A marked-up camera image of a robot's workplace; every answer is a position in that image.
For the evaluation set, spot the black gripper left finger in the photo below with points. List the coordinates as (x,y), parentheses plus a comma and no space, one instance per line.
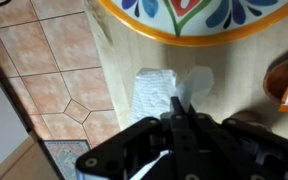
(144,146)

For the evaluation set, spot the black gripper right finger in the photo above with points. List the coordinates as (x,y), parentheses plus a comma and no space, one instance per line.
(244,150)

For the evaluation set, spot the white paper tissue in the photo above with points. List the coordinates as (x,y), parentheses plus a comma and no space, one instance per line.
(150,93)

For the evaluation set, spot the small brown wooden bowl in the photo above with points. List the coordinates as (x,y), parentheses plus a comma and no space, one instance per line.
(277,83)

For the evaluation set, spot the patterned floor rug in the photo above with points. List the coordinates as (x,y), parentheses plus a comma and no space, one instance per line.
(65,156)

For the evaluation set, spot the colourful painted ceramic plate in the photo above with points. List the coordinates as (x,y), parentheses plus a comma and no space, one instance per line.
(197,13)

